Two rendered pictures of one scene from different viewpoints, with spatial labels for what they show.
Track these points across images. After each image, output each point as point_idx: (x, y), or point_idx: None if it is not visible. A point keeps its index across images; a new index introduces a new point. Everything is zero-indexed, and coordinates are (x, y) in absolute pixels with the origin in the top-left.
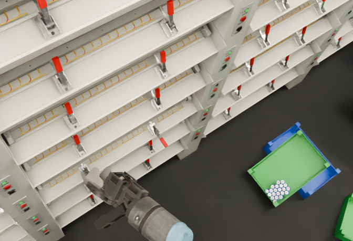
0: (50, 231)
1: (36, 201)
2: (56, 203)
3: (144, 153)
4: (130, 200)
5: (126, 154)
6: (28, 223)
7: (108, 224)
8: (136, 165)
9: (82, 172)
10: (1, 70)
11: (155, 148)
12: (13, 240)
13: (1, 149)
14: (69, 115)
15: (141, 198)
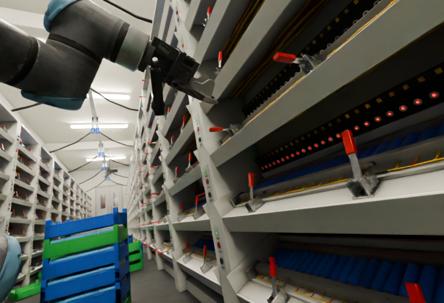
0: (224, 265)
1: (203, 134)
2: (235, 209)
3: (349, 193)
4: (157, 59)
5: (263, 111)
6: (205, 183)
7: (151, 101)
8: (314, 206)
9: (212, 96)
10: None
11: (382, 191)
12: (206, 218)
13: (185, 38)
14: (207, 16)
15: (150, 41)
